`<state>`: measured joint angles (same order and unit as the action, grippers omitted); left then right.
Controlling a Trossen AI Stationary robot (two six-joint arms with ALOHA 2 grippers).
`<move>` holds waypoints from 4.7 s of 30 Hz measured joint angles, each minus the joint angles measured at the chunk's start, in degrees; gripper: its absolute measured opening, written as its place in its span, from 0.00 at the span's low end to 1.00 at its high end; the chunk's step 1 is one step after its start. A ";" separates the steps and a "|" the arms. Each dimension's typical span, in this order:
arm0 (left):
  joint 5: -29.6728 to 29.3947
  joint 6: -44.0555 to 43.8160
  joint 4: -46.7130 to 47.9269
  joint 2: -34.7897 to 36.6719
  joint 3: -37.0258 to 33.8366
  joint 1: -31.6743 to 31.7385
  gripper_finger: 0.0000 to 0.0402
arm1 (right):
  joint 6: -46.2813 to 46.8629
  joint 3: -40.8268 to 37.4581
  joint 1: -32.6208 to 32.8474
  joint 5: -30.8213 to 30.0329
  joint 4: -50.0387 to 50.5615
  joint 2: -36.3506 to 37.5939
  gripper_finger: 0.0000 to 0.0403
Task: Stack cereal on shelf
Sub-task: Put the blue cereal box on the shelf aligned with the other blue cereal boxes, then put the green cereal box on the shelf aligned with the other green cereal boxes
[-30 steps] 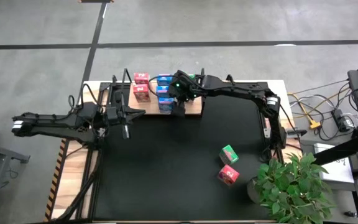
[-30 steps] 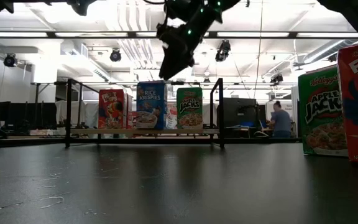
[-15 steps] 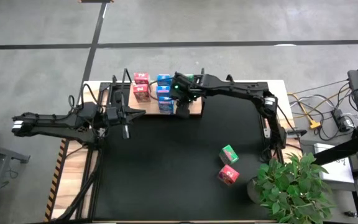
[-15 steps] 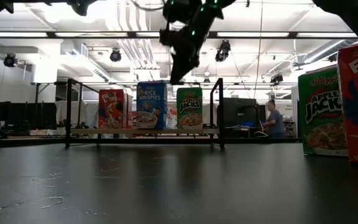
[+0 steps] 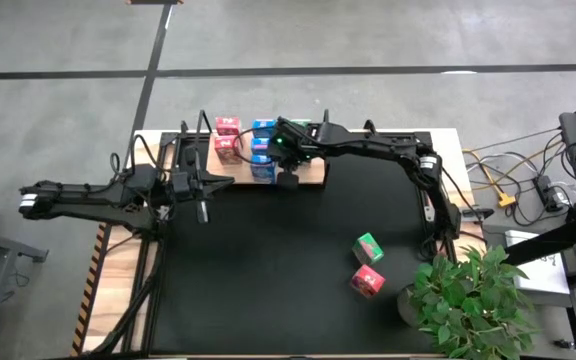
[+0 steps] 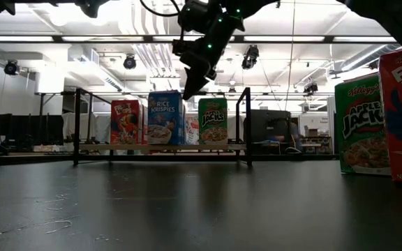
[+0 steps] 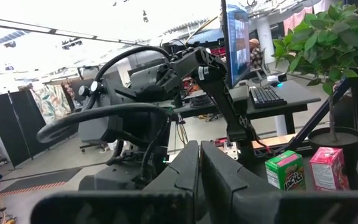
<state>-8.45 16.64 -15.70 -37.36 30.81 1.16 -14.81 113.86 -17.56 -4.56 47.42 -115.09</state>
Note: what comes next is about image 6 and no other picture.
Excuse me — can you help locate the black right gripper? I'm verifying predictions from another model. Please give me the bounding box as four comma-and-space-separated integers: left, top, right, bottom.
172, 0, 246, 101

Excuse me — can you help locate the green Apple Jacks cereal box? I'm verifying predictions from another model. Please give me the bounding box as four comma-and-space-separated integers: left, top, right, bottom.
334, 72, 392, 176
198, 97, 229, 146

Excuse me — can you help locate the white cereal box behind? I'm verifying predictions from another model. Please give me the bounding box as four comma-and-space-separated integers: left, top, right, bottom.
186, 114, 200, 146

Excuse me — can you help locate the black cabinet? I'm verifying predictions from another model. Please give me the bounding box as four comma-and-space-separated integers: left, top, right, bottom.
244, 109, 292, 154
0, 114, 64, 146

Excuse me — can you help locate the white cloth cover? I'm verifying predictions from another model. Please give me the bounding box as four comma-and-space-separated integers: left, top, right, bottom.
63, 111, 112, 144

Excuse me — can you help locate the black table mat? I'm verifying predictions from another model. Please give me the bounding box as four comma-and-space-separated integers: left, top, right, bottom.
0, 160, 402, 251

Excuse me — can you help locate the black aluminium table frame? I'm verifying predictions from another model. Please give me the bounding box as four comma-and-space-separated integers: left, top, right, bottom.
0, 153, 338, 167

